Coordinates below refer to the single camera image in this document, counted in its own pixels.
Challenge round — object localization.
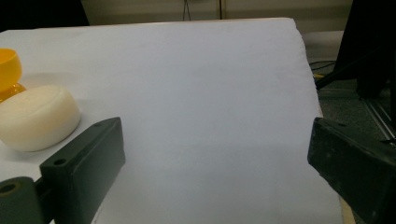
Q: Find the yellow plastic goblet cup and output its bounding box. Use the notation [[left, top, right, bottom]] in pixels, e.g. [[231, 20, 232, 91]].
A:
[[0, 48, 27, 103]]

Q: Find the black metal stand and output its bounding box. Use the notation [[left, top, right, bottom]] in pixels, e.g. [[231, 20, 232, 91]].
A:
[[315, 0, 396, 141]]

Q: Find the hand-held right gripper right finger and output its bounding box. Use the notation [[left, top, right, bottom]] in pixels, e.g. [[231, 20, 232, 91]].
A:
[[306, 117, 396, 224]]

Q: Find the cream white steamed bun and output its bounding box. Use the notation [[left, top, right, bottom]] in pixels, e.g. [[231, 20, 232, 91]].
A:
[[0, 84, 81, 153]]

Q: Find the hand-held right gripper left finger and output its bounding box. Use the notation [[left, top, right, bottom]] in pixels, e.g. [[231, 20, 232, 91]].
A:
[[39, 117, 127, 224]]

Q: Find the black floor cable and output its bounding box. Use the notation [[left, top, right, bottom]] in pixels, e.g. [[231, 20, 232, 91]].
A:
[[309, 60, 337, 72]]

